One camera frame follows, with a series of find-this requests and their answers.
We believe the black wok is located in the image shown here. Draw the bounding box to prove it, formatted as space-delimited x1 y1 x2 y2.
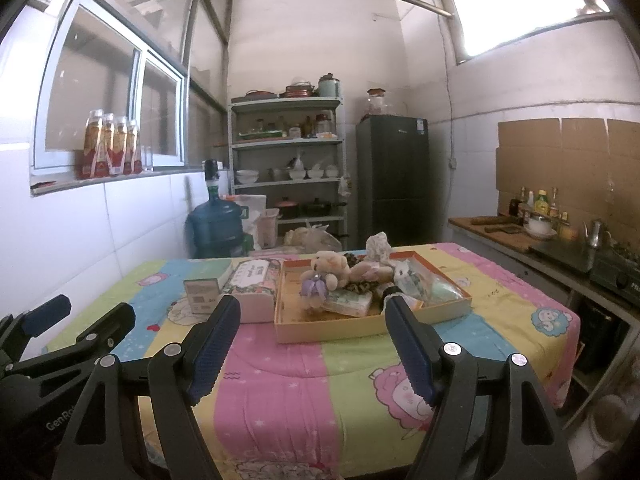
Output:
299 199 347 218

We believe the white ceramic bowl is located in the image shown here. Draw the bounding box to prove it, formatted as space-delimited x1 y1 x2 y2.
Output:
522 212 558 240

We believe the cardboard wall panel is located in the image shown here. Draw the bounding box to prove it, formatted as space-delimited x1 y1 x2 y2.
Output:
495 117 640 261

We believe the white sack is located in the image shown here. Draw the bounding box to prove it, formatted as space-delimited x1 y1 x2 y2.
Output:
235 194 268 236

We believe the metal kettle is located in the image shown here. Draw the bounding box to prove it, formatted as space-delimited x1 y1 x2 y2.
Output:
582 218 603 250

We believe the green printed tissue pack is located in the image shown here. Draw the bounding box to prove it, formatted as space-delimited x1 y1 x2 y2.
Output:
320 290 373 318

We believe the dark sauce bottle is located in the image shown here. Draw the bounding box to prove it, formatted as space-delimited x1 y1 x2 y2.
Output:
509 186 528 221

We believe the pale plastic container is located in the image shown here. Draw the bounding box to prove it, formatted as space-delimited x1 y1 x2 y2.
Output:
257 208 281 248

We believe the mint green carton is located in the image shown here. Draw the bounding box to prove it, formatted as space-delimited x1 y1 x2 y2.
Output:
182 260 233 313

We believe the orange rimmed cardboard box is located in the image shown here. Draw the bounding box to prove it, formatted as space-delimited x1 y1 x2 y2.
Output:
274 250 473 345

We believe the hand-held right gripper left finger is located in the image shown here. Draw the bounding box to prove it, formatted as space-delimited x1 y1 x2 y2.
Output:
57 294 242 480

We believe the kitchen counter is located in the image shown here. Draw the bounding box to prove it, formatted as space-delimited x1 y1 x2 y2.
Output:
447 215 640 431

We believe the floral tissue box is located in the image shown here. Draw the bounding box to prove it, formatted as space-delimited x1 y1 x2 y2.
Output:
220 258 283 324

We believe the sliding window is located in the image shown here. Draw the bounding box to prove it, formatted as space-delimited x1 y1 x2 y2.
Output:
30 0 191 173

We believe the black water pump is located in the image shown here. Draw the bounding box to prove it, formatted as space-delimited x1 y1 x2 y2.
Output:
202 159 221 200

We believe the black induction cooker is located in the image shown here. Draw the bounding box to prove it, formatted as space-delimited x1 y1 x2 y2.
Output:
530 240 608 275

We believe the gas stove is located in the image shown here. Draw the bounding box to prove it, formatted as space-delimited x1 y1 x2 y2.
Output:
590 250 640 295

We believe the plastic bag of food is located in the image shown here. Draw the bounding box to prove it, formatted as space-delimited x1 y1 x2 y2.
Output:
300 224 343 253

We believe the dark refrigerator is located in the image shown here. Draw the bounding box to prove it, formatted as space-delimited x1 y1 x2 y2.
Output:
356 115 431 248

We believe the white lace cloth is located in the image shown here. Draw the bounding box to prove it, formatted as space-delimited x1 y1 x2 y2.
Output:
364 232 393 265

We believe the glass jar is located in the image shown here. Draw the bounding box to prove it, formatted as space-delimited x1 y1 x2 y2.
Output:
366 88 388 116

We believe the high window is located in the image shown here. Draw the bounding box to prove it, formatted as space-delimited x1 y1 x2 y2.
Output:
434 0 618 66

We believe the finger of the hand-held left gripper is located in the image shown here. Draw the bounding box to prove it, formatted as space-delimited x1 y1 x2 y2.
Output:
0 294 72 348
5 302 137 376

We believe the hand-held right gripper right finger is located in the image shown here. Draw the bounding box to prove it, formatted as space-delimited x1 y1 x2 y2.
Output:
384 294 578 480

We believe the small white tissue pack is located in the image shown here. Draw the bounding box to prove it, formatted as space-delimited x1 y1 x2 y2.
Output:
394 262 426 291

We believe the leopard print cloth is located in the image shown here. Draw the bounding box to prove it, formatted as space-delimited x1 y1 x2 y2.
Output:
342 254 388 293

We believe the wall cable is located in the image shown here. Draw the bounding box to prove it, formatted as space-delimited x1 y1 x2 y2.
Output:
437 15 458 171

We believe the blue water jug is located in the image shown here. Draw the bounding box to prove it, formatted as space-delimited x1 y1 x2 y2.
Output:
186 199 246 259

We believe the white metal shelf rack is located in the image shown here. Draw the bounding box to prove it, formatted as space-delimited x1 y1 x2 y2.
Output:
227 95 349 251

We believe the teddy bear with purple bow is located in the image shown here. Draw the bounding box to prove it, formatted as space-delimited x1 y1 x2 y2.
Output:
299 250 352 311

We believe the wooden cutting board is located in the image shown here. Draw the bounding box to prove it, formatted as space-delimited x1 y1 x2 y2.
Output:
450 215 543 253

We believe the red label bottle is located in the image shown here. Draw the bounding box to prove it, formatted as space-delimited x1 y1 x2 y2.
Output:
113 116 129 176
100 112 117 177
125 119 141 175
81 109 105 178

